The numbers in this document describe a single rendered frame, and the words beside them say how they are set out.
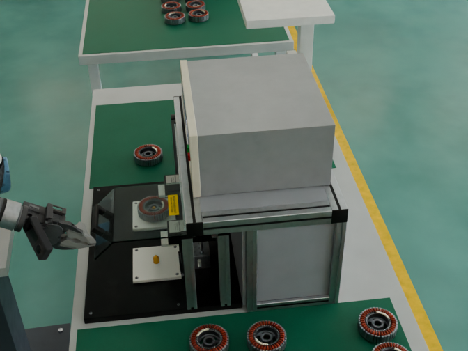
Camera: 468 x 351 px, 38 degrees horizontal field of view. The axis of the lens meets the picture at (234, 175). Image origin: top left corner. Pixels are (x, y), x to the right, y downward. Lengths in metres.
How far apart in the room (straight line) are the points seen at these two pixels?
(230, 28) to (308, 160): 1.94
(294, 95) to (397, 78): 2.97
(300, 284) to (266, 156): 0.42
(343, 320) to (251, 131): 0.65
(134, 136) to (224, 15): 1.26
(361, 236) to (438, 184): 1.61
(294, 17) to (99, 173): 0.97
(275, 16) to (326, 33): 2.77
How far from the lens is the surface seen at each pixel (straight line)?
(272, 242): 1.90
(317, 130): 1.82
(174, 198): 1.98
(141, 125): 2.91
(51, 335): 3.09
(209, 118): 1.84
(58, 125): 4.45
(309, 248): 1.95
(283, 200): 1.88
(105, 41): 3.67
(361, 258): 2.26
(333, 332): 2.03
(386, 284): 2.19
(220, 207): 1.85
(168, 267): 2.17
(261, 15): 2.73
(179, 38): 3.63
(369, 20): 5.73
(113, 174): 2.64
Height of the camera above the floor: 2.29
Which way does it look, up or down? 37 degrees down
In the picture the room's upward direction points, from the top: 1 degrees counter-clockwise
